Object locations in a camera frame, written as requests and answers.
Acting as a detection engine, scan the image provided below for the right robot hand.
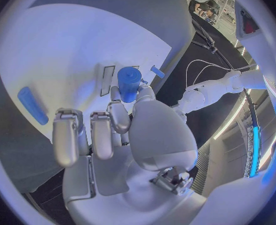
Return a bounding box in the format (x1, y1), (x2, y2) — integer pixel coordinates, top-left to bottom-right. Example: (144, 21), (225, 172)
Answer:
(51, 85), (208, 225)

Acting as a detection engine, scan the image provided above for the blue short cylinder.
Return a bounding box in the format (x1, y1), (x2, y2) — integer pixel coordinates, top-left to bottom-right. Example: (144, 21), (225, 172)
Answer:
(116, 66), (143, 104)

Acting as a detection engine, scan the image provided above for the white task board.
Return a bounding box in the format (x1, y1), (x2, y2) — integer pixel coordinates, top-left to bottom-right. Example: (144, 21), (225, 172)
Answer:
(0, 3), (173, 147)

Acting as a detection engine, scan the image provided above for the blue peg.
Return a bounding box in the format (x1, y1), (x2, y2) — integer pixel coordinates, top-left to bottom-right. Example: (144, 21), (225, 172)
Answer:
(150, 64), (166, 79)

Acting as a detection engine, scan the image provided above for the glowing light bar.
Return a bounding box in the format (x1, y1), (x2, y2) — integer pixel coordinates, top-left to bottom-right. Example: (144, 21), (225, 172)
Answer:
(242, 125), (263, 179)

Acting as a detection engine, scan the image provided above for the blue long cylinder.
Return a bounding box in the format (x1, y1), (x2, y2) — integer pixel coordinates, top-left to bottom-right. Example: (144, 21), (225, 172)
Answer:
(16, 86), (50, 126)

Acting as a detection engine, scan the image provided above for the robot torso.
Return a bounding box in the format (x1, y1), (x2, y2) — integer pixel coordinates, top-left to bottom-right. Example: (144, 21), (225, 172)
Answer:
(233, 0), (276, 185)

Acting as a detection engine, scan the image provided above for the white cable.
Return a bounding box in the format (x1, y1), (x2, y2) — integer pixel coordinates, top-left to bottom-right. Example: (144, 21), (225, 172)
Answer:
(184, 59), (258, 88)
(193, 64), (234, 86)

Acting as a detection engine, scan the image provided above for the black cable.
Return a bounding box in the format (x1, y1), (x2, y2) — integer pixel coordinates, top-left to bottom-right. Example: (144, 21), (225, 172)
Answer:
(191, 18), (237, 71)

